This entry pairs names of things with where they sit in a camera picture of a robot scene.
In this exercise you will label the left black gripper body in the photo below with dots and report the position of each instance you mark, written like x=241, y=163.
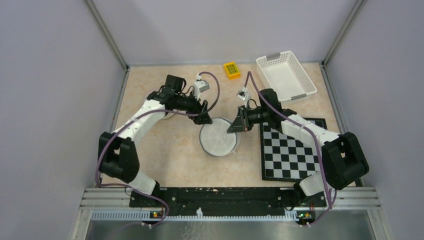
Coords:
x=188, y=104

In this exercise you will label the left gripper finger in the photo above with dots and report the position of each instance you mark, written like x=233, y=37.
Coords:
x=203, y=108
x=202, y=119

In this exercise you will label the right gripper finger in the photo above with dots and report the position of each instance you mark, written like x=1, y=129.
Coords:
x=239, y=119
x=237, y=126

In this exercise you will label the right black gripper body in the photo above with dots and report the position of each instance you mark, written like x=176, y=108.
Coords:
x=255, y=116

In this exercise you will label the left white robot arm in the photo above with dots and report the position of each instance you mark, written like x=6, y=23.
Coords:
x=117, y=152

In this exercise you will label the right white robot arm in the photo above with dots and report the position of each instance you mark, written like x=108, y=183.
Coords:
x=340, y=156

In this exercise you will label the yellow toy block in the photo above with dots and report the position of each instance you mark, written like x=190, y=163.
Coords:
x=232, y=71

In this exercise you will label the black white checkerboard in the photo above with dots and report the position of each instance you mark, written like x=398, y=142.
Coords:
x=283, y=158

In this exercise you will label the white plastic basket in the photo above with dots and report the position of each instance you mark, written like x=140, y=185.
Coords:
x=283, y=73

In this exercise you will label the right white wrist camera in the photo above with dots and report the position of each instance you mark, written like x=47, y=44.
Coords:
x=244, y=96

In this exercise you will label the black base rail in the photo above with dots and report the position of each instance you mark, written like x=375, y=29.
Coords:
x=227, y=201

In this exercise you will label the white toothed cable strip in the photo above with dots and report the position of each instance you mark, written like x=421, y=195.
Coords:
x=147, y=216

